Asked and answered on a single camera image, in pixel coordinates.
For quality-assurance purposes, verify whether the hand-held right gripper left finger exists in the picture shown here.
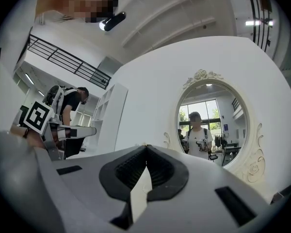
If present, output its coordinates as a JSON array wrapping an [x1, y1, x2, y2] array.
[[35, 144, 148, 233]]

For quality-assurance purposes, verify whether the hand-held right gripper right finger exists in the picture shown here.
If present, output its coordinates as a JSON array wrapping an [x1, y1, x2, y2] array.
[[132, 144, 291, 233]]

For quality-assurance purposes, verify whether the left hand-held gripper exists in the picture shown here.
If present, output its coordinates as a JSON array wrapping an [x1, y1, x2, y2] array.
[[23, 101, 97, 161]]

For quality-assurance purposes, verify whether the person's left forearm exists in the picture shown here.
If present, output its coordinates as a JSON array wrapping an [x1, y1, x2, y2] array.
[[9, 124, 47, 150]]

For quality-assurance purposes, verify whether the white desk with shelves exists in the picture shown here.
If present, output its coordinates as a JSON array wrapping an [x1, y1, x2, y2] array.
[[90, 83, 129, 153]]

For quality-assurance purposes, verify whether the black balcony railing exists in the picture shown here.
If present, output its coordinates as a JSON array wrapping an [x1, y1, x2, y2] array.
[[27, 33, 112, 90]]

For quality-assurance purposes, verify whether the oval mirror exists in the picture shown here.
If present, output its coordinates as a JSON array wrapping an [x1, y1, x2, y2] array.
[[175, 69, 252, 177]]

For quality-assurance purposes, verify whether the person's white shirt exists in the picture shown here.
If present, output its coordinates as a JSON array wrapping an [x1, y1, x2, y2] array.
[[0, 16, 35, 133]]

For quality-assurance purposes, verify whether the person's face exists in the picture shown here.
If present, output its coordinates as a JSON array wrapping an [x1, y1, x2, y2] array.
[[34, 0, 119, 24]]

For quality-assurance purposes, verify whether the black head-worn camera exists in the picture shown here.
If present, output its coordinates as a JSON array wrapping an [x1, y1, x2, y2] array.
[[99, 11, 127, 32]]

